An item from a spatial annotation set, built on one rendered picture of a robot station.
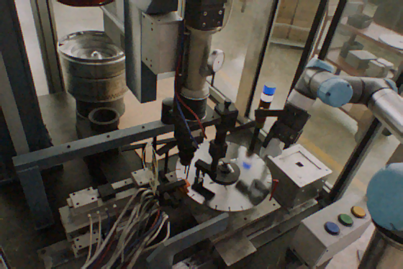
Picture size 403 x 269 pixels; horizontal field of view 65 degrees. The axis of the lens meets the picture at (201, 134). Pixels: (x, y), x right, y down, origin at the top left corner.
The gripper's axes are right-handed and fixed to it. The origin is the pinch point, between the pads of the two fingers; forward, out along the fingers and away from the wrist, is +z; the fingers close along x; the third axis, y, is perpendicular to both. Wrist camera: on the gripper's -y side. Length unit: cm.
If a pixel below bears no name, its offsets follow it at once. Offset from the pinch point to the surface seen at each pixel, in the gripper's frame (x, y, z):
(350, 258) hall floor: 107, 56, 61
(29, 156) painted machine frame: -51, -45, 22
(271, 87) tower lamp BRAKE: 11.6, -12.0, -19.6
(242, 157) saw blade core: 3.1, -5.9, 6.2
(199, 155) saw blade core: -6.7, -17.3, 11.2
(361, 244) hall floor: 122, 58, 55
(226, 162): -9.9, -6.1, 5.8
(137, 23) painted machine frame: -43, -32, -25
